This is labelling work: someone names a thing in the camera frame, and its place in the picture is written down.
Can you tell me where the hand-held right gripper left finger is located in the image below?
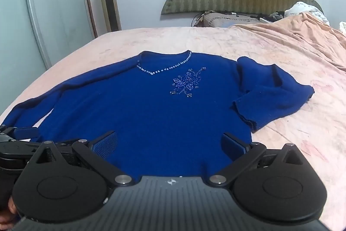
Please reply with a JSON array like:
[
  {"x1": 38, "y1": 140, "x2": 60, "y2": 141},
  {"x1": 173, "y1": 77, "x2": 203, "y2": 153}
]
[{"x1": 27, "y1": 131, "x2": 135, "y2": 187}]

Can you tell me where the floral glass sliding wardrobe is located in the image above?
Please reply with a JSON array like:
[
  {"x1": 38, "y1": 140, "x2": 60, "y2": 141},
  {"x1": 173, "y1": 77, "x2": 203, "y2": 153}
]
[{"x1": 0, "y1": 0, "x2": 98, "y2": 112}]

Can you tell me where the person's left hand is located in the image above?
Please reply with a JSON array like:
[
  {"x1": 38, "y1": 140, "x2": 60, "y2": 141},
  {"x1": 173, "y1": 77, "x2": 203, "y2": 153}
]
[{"x1": 0, "y1": 193, "x2": 20, "y2": 224}]

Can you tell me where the black cable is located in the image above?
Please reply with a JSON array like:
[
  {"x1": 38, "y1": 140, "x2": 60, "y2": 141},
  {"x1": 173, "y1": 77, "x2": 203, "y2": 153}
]
[{"x1": 191, "y1": 12, "x2": 207, "y2": 27}]

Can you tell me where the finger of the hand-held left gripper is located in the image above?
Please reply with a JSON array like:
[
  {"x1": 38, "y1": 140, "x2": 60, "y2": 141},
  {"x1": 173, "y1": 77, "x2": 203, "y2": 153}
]
[{"x1": 0, "y1": 125, "x2": 40, "y2": 143}]

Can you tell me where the brown pillow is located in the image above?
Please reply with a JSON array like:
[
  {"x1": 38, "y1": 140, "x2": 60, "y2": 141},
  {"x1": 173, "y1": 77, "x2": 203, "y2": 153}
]
[{"x1": 203, "y1": 13, "x2": 273, "y2": 28}]

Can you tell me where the white crumpled bedding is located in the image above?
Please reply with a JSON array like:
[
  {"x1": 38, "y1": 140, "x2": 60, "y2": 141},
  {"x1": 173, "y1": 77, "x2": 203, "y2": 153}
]
[{"x1": 284, "y1": 1, "x2": 332, "y2": 26}]

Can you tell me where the blue beaded sweater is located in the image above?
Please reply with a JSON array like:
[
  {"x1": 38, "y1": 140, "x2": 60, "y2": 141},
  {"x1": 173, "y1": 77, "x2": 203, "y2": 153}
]
[{"x1": 0, "y1": 50, "x2": 315, "y2": 183}]

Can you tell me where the pink bed blanket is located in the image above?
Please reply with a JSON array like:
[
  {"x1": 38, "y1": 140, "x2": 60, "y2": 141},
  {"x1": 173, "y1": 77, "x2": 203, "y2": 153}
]
[{"x1": 0, "y1": 12, "x2": 346, "y2": 231}]

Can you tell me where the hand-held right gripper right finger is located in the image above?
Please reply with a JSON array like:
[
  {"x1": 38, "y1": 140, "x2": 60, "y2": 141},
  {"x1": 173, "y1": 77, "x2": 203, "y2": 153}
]
[{"x1": 209, "y1": 132, "x2": 307, "y2": 186}]

